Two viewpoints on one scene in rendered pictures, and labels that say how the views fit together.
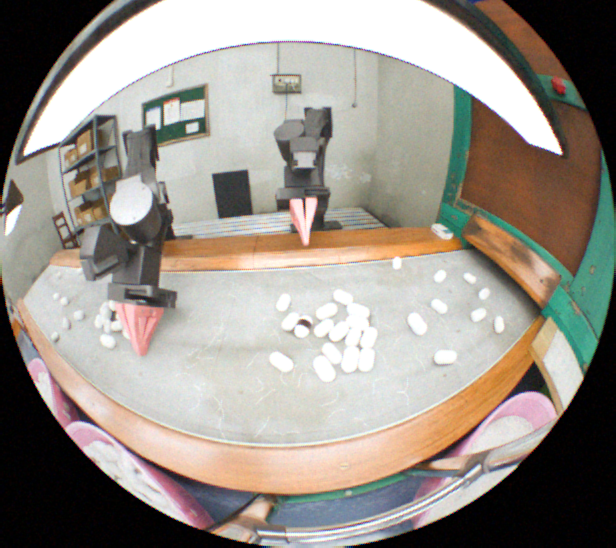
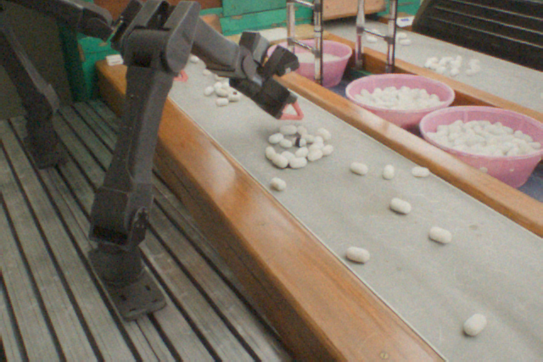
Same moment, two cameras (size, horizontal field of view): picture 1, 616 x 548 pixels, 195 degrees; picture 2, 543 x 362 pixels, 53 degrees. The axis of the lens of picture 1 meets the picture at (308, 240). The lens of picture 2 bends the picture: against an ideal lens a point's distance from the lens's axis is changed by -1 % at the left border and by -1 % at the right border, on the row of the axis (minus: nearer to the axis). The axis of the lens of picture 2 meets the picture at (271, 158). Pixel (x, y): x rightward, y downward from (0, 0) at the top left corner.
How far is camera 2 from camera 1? 1.45 m
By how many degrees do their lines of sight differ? 93
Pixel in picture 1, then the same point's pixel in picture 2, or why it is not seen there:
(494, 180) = not seen: outside the picture
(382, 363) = not seen: hidden behind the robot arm
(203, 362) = not seen: hidden behind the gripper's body
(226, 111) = not seen: outside the picture
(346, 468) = (293, 75)
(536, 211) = not seen: outside the picture
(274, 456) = (297, 82)
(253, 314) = (235, 110)
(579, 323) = (246, 19)
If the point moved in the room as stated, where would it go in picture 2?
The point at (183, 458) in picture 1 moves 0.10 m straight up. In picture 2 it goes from (321, 91) to (321, 52)
